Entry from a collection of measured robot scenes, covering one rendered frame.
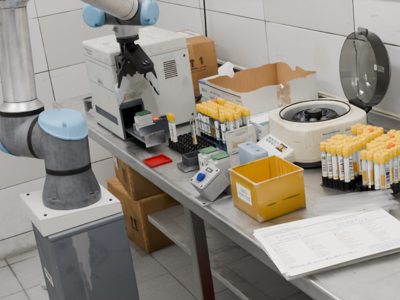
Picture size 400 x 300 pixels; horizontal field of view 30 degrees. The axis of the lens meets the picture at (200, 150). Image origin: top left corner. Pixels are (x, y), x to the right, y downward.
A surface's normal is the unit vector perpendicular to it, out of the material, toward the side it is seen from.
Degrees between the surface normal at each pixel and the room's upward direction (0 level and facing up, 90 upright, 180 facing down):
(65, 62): 90
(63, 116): 11
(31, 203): 5
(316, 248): 1
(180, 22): 90
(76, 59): 90
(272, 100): 89
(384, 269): 0
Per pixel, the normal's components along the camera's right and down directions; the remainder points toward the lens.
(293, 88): 0.47, 0.29
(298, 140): -0.57, 0.35
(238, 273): -0.14, -0.93
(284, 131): -0.94, 0.22
